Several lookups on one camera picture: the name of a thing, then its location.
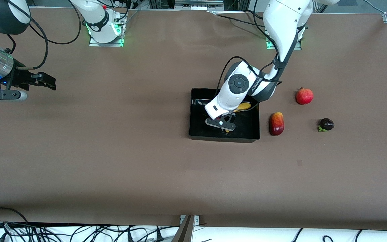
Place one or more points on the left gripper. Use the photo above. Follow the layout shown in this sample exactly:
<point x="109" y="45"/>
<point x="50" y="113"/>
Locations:
<point x="229" y="118"/>

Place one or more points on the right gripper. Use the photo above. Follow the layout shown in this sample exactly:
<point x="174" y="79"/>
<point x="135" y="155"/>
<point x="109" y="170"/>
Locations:
<point x="21" y="78"/>

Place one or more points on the yellow banana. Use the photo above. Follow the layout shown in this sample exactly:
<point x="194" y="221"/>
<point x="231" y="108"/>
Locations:
<point x="244" y="106"/>

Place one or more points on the black rectangular plastic box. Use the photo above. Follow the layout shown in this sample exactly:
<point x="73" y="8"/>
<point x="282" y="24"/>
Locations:
<point x="247" y="131"/>

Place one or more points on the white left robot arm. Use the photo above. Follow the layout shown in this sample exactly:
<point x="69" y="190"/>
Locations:
<point x="281" y="20"/>

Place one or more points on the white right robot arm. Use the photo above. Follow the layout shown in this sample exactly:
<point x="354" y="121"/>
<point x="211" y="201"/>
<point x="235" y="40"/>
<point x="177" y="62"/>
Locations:
<point x="99" y="23"/>

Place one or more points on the red yellow mango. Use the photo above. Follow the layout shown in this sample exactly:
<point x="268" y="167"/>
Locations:
<point x="276" y="124"/>

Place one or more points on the red pomegranate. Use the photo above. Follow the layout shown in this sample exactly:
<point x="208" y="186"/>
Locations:
<point x="304" y="96"/>

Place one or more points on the brown table cover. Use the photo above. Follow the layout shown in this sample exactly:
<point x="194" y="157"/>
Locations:
<point x="113" y="151"/>

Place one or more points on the dark purple mangosteen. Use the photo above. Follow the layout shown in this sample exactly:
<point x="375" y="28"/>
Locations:
<point x="327" y="124"/>

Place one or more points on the white power strip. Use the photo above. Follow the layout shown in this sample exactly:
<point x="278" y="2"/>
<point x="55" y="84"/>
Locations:
<point x="198" y="3"/>

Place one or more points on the aluminium profile bar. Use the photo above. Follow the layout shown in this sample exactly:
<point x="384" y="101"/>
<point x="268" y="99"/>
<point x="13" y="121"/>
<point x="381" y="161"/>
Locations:
<point x="184" y="232"/>

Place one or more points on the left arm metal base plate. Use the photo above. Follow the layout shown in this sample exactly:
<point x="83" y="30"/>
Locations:
<point x="297" y="46"/>

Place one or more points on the small metal bracket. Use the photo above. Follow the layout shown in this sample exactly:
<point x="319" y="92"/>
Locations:
<point x="197" y="219"/>

